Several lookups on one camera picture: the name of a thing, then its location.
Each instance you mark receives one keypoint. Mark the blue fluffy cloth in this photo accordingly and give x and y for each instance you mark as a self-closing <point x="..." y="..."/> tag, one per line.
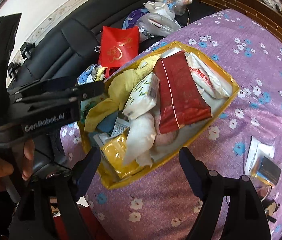
<point x="107" y="124"/>

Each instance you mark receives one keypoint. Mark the white sachet packet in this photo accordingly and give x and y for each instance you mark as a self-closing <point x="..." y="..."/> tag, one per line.
<point x="257" y="150"/>

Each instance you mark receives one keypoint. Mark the yellow shallow box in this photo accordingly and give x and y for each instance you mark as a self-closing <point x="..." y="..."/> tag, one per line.
<point x="187" y="134"/>

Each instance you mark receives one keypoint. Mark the person's left hand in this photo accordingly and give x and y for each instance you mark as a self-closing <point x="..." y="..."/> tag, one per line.
<point x="7" y="169"/>

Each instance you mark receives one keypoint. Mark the red velvet pouch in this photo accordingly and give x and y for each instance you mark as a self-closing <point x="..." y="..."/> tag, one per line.
<point x="181" y="104"/>

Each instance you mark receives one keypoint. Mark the white lemon-print tissue pack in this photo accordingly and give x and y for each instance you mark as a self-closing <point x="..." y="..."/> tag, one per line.
<point x="143" y="97"/>

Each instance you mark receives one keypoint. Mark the yellow towel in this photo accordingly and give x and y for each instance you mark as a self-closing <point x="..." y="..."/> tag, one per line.
<point x="119" y="91"/>

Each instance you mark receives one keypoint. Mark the white printed packet in box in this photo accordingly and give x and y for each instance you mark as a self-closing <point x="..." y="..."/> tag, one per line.
<point x="205" y="78"/>

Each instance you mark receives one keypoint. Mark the red gift bag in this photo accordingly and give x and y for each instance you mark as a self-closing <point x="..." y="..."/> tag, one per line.
<point x="118" y="46"/>

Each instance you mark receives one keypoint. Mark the grey white packet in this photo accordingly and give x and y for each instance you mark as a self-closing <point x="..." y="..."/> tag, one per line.
<point x="119" y="127"/>

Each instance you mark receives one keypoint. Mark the clear plastic bag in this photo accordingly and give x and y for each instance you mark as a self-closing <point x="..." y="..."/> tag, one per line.
<point x="157" y="18"/>

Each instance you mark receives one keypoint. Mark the round metal disc gadget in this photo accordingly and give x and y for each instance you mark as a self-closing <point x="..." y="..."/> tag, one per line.
<point x="269" y="203"/>

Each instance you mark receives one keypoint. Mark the teal tissue pack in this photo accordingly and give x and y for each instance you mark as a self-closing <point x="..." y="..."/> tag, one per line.
<point x="85" y="106"/>

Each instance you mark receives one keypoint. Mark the pink fluffy puff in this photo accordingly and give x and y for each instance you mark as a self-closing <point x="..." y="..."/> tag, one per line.
<point x="164" y="139"/>

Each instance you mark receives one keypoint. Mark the beige sock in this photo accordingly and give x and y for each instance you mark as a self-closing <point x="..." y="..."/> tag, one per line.
<point x="140" y="140"/>

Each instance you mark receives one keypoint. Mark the black sofa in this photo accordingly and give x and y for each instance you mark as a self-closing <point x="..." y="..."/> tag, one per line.
<point x="69" y="48"/>

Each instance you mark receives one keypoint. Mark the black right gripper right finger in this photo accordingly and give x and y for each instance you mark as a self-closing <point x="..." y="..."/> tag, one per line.
<point x="201" y="180"/>

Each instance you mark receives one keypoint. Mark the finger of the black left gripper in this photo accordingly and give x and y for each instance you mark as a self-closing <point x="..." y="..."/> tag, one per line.
<point x="41" y="86"/>
<point x="48" y="100"/>

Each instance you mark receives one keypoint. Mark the yellow foil packet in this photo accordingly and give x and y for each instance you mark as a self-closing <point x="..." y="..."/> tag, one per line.
<point x="114" y="151"/>

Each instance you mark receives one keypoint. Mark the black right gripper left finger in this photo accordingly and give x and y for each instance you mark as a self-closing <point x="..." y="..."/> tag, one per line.
<point x="85" y="170"/>

